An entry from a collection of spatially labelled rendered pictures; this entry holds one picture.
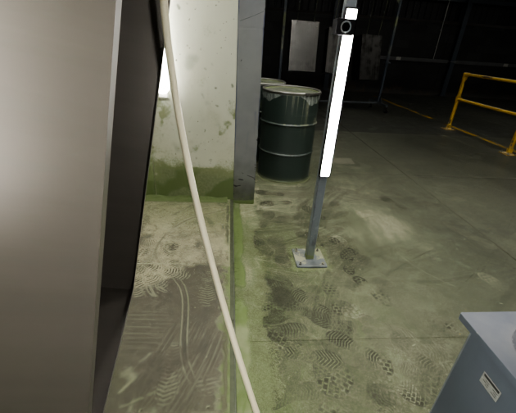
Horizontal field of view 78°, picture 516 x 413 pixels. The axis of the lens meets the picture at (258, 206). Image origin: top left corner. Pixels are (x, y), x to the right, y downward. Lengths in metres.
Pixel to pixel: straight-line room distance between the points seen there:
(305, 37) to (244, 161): 5.10
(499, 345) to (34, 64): 1.06
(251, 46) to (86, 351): 2.24
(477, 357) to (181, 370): 1.06
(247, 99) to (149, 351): 1.80
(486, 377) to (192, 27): 2.36
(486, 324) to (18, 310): 1.03
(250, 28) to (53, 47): 2.20
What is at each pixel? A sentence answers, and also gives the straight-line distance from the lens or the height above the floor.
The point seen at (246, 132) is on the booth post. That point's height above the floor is 0.63.
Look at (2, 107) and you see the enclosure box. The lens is 0.39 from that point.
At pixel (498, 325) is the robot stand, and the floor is 0.64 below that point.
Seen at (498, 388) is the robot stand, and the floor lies 0.57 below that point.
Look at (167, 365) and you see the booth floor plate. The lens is 1.55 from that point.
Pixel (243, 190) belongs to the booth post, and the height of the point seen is 0.13.
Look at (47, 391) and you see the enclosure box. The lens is 0.63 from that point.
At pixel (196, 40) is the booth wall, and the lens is 2.52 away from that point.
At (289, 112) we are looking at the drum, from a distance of 3.09.
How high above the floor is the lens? 1.27
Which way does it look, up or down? 27 degrees down
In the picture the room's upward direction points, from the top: 4 degrees clockwise
